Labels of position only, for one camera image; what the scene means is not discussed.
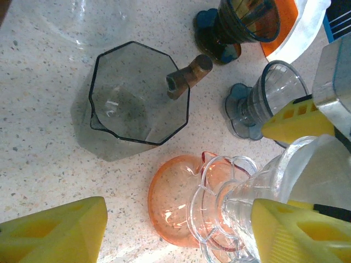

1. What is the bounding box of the grey octagonal server wooden handle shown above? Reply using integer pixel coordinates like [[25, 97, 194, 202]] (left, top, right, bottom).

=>
[[70, 41, 214, 162]]

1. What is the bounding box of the clear glass coffee server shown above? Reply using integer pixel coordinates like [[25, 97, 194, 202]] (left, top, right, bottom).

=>
[[20, 0, 156, 50]]

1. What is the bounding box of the grey plastic coffee dripper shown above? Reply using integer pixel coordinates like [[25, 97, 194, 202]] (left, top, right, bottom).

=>
[[224, 60, 314, 149]]

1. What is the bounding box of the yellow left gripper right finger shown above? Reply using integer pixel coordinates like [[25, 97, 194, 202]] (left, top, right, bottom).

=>
[[252, 198, 351, 263]]

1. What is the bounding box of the white orange filter pack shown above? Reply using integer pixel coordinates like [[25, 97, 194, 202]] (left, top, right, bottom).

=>
[[259, 0, 333, 63]]

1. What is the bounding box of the white paper coffee filter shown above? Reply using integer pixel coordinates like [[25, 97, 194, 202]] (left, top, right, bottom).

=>
[[286, 133, 351, 211]]

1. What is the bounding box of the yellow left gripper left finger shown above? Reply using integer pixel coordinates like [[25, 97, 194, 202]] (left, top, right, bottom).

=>
[[0, 196, 108, 263]]

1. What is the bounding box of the dark green coffee dripper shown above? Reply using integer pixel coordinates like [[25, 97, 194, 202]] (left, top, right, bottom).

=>
[[194, 0, 282, 66]]

